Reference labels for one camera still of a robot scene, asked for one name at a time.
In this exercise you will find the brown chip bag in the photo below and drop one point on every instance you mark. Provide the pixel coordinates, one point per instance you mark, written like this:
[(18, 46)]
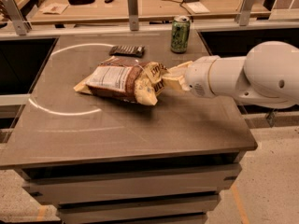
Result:
[(128, 80)]

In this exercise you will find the middle metal bracket post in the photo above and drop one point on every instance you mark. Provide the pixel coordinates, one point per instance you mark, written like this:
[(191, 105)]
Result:
[(133, 15)]

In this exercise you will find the green soda can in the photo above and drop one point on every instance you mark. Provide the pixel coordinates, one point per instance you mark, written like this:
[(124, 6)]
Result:
[(180, 34)]

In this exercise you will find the black object on desk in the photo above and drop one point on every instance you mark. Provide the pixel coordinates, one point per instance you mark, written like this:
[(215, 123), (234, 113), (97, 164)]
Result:
[(80, 2)]

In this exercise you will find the white paper on desk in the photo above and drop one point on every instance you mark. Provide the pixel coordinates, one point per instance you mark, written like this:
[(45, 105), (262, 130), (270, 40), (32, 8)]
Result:
[(197, 7)]

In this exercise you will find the grey drawer cabinet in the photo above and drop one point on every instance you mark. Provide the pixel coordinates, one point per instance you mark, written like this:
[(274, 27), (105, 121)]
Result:
[(178, 190)]

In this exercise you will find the left metal bracket post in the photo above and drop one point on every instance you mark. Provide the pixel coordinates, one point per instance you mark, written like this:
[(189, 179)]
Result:
[(11, 11)]

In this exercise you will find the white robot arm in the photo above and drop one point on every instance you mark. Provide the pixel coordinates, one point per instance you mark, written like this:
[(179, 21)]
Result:
[(267, 76)]

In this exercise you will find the dark rxbar chocolate bar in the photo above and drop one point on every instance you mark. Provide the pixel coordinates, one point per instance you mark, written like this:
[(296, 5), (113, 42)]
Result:
[(124, 50)]

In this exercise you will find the right metal bracket post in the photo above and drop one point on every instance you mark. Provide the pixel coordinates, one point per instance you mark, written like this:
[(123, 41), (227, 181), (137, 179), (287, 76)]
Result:
[(242, 18)]

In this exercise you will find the metal bracket post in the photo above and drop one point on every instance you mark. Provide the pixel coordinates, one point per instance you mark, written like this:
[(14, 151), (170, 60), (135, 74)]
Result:
[(242, 18), (133, 15), (11, 11)]

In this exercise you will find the small black device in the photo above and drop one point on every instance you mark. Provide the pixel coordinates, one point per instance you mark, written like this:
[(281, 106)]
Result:
[(108, 1)]

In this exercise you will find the tan paper packet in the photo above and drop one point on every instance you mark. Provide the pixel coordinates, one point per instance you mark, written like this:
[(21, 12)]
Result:
[(55, 8)]

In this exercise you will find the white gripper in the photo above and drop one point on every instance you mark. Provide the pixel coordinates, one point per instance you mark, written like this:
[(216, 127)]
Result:
[(198, 76)]

